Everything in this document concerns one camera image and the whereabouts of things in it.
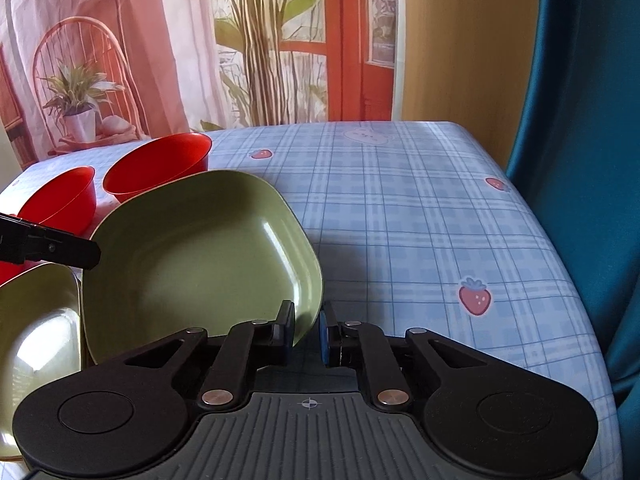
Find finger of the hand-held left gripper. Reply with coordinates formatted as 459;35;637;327
0;212;102;270

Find large green square plate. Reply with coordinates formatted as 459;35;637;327
81;170;325;367

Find teal curtain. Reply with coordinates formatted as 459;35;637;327
505;0;640;480

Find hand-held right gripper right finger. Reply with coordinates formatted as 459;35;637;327
318;302;521;407

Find blue plaid strawberry tablecloth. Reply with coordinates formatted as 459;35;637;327
0;120;637;480

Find printed room-scene backdrop cloth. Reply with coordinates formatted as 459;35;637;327
0;0;407;172

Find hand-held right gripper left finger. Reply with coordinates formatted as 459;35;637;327
107;300;296;409

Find small red bowl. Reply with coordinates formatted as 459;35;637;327
16;165;97;237

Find large red bowl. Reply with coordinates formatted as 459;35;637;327
102;132;214;207

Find small green square plate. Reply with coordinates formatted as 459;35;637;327
0;261;84;461

